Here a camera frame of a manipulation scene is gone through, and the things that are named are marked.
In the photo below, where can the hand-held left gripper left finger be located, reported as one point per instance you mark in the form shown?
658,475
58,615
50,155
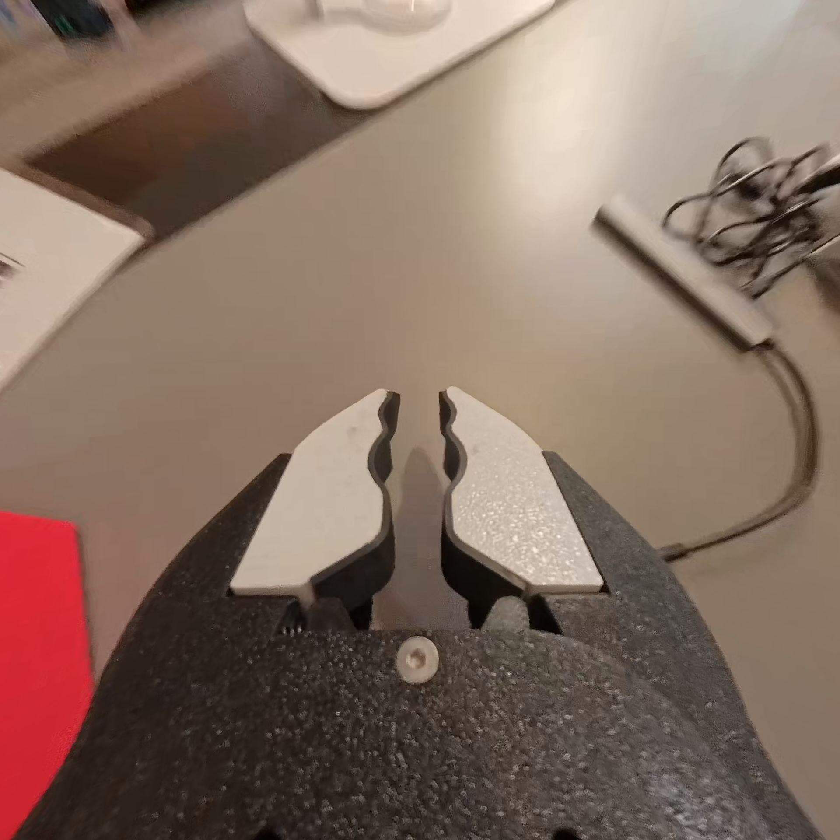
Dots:
321,505

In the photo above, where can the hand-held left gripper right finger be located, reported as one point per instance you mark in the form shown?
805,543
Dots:
518,518

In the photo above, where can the grey power strip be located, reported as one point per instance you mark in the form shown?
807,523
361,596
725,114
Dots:
682,269

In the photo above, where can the red flat sheet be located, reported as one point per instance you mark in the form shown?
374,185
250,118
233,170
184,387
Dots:
39,656

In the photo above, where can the white flat box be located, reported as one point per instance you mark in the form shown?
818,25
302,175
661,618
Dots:
59,275

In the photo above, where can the white desk pad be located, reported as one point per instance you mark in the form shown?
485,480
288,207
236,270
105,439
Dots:
367,65

